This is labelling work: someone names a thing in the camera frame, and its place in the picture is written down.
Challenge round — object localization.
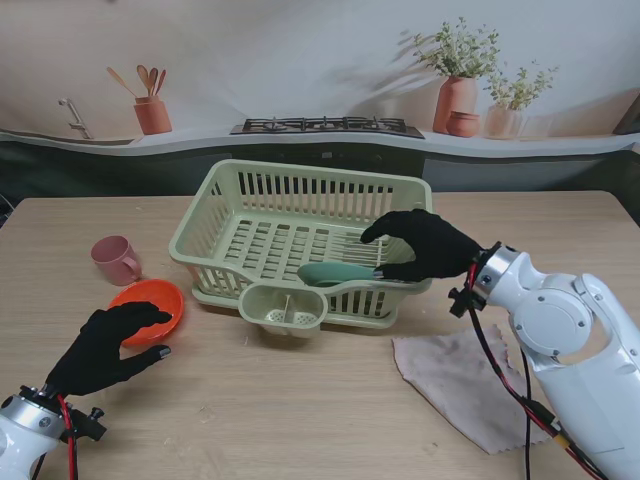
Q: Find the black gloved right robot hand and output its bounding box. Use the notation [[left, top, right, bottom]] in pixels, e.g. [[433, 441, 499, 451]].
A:
[[359, 208, 486, 284]]

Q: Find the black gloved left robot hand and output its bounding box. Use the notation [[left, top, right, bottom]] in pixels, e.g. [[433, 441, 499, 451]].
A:
[[45, 302, 174, 397]]

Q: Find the orange plastic bowl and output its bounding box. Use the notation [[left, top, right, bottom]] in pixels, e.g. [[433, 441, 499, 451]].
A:
[[107, 278, 185, 349]]

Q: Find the pink plastic mug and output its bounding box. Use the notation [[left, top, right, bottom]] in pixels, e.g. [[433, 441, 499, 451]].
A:
[[90, 235, 144, 287]]

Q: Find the teal plastic plate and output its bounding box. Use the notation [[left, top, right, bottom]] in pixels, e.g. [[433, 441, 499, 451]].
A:
[[297, 262, 416, 289]]

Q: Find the grey kitchen countertop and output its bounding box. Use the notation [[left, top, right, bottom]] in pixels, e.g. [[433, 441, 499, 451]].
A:
[[0, 127, 640, 159]]

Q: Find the small round terracotta pot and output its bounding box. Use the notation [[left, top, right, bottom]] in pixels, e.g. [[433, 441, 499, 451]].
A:
[[446, 110, 481, 138]]

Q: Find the beige wiping cloth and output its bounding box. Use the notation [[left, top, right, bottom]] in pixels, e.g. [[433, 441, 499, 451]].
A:
[[390, 323, 547, 455]]

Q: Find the plant in pale pot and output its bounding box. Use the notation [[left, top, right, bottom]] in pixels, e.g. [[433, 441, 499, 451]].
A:
[[482, 60, 559, 140]]

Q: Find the plant in tall terracotta vase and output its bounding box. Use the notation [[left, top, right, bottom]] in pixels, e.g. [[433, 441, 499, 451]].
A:
[[399, 17, 501, 134]]

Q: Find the clear glass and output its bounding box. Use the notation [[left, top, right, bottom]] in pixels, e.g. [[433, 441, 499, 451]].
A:
[[522, 115, 554, 140]]

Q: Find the black gas stove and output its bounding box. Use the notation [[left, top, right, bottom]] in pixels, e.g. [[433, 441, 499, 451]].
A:
[[229, 116, 426, 140]]

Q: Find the pale green plastic dish rack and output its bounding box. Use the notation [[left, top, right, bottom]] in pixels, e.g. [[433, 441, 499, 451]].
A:
[[167, 159, 434, 319]]

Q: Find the pale green cutlery holder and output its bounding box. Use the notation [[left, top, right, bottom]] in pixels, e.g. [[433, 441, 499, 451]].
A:
[[237, 283, 330, 339]]

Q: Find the metal faucet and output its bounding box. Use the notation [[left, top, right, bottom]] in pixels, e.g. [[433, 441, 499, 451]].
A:
[[57, 96, 95, 141]]

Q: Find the terracotta utensil pot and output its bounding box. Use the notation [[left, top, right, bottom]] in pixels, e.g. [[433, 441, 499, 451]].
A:
[[133, 95, 174, 136]]

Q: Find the wooden spatula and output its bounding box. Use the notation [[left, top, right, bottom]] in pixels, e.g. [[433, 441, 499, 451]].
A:
[[106, 66, 137, 99]]

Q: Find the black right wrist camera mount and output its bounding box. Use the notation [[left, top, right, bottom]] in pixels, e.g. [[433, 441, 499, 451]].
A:
[[448, 287, 489, 319]]

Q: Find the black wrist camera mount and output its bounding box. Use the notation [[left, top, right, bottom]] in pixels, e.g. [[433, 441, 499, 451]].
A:
[[448, 287, 489, 319], [62, 407, 107, 442]]

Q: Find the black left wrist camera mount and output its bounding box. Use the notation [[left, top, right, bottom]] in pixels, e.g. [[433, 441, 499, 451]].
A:
[[62, 407, 107, 442]]

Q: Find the red and black left cable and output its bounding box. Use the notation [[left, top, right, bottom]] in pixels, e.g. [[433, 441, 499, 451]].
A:
[[57, 394, 81, 480]]

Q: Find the red and black cable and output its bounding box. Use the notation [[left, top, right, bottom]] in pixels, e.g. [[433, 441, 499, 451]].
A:
[[57, 394, 81, 480], [464, 264, 609, 480]]

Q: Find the red and black right cable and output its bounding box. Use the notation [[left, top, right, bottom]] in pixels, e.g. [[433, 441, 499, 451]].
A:
[[464, 264, 609, 480]]

